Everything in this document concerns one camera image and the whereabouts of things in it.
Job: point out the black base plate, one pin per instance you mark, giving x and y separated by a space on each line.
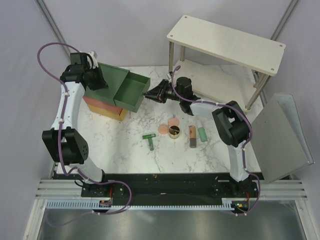
170 188

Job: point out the green top drawer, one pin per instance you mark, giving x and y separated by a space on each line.
131 92

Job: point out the mint green tube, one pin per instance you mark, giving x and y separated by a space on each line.
202 134

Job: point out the white two-tier shelf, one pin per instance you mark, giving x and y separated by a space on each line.
237 47

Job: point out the orange powder puff front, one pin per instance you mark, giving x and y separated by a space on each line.
163 129

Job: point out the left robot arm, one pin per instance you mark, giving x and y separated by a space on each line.
64 143

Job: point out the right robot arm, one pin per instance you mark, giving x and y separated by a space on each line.
231 123

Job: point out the orange powder puff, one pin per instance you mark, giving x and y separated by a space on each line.
173 121
163 129

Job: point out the white cable duct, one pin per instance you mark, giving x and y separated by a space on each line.
98 204

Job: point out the grey metal box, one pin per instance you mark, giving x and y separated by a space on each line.
278 141

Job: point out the green lip balm horizontal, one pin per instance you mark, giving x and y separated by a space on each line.
149 136

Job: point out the orange powder puff back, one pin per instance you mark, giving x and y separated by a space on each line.
173 121

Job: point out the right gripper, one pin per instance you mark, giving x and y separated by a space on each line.
160 89

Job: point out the aluminium rail frame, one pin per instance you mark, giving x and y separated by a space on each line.
277 190

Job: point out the three-colour drawer cabinet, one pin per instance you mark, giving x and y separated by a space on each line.
102 101

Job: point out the gold round jar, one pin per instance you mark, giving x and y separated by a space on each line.
174 132

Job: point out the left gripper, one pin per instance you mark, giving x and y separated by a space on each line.
102 83

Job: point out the green lip balm vertical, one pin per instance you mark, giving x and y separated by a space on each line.
151 145

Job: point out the yellow bottom drawer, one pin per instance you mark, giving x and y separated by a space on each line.
123 114

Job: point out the brown foundation bottle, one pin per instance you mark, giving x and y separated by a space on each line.
192 137

